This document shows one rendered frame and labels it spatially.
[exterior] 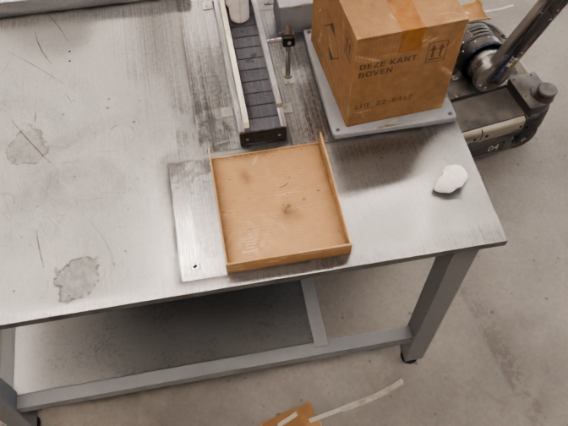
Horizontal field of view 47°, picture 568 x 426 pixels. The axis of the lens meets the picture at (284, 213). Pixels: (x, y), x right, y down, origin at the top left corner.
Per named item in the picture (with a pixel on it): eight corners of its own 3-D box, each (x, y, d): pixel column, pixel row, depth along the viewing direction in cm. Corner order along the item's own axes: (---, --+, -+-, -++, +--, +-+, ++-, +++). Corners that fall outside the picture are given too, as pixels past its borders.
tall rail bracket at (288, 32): (264, 75, 162) (262, 24, 149) (292, 71, 163) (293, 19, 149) (266, 84, 161) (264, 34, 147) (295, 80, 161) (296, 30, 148)
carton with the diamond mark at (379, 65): (310, 40, 166) (314, -53, 144) (398, 24, 170) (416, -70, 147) (346, 128, 151) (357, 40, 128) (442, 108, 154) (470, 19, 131)
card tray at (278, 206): (209, 159, 148) (207, 148, 145) (319, 142, 151) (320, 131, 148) (226, 274, 133) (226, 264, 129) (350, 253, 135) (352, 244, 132)
